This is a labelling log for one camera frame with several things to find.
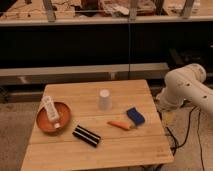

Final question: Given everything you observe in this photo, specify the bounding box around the orange pepper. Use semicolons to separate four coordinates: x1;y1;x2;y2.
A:
107;121;131;131

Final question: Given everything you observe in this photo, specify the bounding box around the translucent plastic cup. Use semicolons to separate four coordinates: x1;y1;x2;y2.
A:
98;89;112;110

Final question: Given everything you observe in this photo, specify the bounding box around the blue sponge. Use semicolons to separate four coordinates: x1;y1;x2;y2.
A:
126;107;145;126

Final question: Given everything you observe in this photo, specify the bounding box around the black cable on floor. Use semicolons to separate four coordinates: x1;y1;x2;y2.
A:
157;105;205;171

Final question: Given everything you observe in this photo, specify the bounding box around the black vertical cable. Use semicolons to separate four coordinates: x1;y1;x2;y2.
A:
127;14;132;80

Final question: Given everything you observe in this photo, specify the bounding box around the orange bowl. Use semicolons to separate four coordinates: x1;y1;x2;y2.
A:
36;102;71;133

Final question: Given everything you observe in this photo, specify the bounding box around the white tube bottle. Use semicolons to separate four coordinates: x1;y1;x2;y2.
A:
42;96;60;129

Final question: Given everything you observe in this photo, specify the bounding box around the black striped box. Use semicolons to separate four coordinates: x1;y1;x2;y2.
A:
73;125;101;147

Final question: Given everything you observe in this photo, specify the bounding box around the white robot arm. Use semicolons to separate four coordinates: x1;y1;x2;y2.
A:
157;63;213;116

